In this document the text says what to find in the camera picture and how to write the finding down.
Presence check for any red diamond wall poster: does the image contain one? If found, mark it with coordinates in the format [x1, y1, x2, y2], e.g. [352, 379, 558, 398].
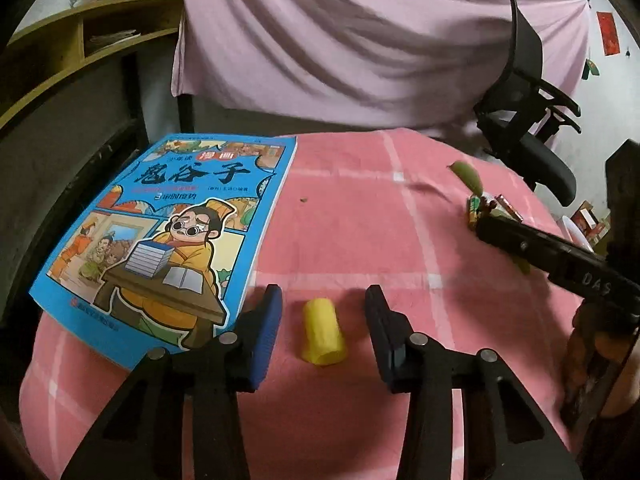
[596, 11, 621, 57]

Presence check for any green curved strip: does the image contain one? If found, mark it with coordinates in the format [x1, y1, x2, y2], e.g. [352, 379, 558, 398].
[451, 160, 485, 196]

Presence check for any wooden shelf unit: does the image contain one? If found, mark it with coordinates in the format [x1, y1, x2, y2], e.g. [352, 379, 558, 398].
[0, 0, 183, 131]

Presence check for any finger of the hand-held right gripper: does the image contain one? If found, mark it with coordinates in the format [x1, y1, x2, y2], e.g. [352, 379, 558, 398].
[474, 214, 556, 276]

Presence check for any small pile of papers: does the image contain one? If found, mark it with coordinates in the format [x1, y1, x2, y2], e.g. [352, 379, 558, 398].
[89, 30, 141, 48]

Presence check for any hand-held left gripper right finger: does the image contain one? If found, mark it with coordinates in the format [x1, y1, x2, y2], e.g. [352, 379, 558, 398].
[364, 285, 586, 480]

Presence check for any pink plaid blanket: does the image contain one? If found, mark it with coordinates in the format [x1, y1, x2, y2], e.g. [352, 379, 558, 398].
[20, 127, 601, 480]

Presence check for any wooden cabinet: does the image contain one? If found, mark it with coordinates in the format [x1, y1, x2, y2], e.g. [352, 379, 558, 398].
[604, 137, 640, 261]

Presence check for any pink hanging sheet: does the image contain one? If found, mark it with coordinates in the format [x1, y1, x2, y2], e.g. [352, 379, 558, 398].
[170, 0, 593, 138]

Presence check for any red wrapper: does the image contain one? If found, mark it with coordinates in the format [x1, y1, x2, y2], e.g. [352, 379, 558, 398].
[466, 194, 524, 232]

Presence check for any black office chair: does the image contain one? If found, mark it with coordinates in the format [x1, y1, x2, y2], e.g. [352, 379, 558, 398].
[472, 0, 583, 207]

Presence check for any yellow cylinder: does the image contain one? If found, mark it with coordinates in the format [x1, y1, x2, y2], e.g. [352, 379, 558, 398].
[301, 298, 348, 367]

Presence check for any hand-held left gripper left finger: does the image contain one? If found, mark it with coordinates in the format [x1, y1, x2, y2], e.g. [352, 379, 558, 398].
[60, 284, 284, 480]

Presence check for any blue comic book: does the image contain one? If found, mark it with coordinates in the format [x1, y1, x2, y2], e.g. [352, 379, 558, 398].
[27, 132, 298, 371]

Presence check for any person's right hand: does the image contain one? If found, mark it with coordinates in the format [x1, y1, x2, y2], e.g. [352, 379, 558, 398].
[562, 305, 640, 411]

